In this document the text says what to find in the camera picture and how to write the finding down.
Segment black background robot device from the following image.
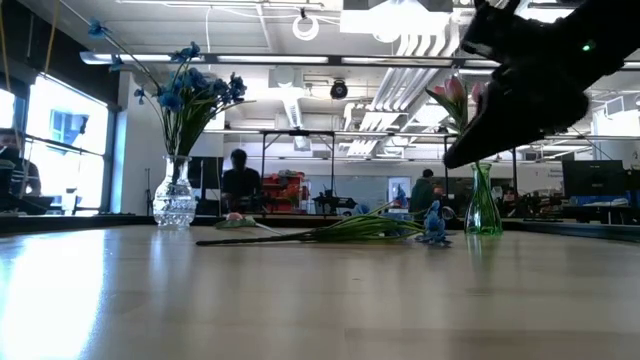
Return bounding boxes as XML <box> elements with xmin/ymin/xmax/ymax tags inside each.
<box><xmin>312</xmin><ymin>189</ymin><xmax>360</xmax><ymax>216</ymax></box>

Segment white hanging ring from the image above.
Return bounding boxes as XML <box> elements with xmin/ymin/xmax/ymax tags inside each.
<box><xmin>292</xmin><ymin>14</ymin><xmax>320</xmax><ymax>42</ymax></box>

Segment clear glass vase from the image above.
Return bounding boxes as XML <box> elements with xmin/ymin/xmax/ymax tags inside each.
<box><xmin>152</xmin><ymin>154</ymin><xmax>198</xmax><ymax>231</ymax></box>

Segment seated person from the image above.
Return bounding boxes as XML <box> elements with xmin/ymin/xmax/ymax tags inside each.
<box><xmin>221</xmin><ymin>148</ymin><xmax>262</xmax><ymax>214</ymax></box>

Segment white door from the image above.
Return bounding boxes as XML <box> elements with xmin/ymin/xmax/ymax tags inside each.
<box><xmin>388</xmin><ymin>176</ymin><xmax>413</xmax><ymax>216</ymax></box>

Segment black ceiling camera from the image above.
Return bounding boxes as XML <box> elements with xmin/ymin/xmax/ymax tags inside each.
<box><xmin>329</xmin><ymin>79</ymin><xmax>350</xmax><ymax>101</ymax></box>

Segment green glass vase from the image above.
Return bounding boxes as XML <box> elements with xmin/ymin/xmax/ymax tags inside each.
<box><xmin>463</xmin><ymin>162</ymin><xmax>504</xmax><ymax>237</ymax></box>

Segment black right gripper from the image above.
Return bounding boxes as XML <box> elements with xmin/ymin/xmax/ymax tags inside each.
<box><xmin>443</xmin><ymin>9</ymin><xmax>631</xmax><ymax>169</ymax></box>

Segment blue flower bunch long stems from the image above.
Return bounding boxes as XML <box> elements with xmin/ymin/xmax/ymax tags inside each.
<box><xmin>88</xmin><ymin>19</ymin><xmax>211</xmax><ymax>166</ymax></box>

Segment white ceiling light panel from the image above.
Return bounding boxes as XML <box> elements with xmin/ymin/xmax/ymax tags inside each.
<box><xmin>339</xmin><ymin>0</ymin><xmax>454</xmax><ymax>36</ymax></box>

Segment black background table frame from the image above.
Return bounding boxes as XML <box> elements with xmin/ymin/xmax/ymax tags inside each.
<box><xmin>442</xmin><ymin>132</ymin><xmax>521</xmax><ymax>201</ymax></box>
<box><xmin>259</xmin><ymin>129</ymin><xmax>337</xmax><ymax>216</ymax></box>

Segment red storage shelf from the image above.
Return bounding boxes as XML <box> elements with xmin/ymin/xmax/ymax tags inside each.
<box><xmin>259</xmin><ymin>171</ymin><xmax>307</xmax><ymax>214</ymax></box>

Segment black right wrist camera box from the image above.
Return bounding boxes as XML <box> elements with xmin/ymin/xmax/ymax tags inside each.
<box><xmin>460</xmin><ymin>0</ymin><xmax>531</xmax><ymax>66</ymax></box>

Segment black overhead light bar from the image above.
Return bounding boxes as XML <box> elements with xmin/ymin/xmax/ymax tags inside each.
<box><xmin>79</xmin><ymin>50</ymin><xmax>501</xmax><ymax>69</ymax></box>

